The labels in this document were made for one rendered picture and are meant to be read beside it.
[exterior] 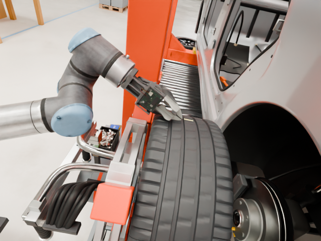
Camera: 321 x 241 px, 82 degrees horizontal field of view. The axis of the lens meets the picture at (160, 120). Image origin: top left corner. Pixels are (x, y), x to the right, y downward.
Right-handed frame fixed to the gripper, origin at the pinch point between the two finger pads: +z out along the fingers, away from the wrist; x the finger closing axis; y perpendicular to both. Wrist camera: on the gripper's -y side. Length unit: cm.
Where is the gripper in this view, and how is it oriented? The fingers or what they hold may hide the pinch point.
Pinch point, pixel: (178, 115)
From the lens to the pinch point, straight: 60.5
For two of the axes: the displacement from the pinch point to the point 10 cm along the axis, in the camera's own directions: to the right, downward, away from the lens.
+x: 6.3, -7.0, -3.2
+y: -0.5, 3.8, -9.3
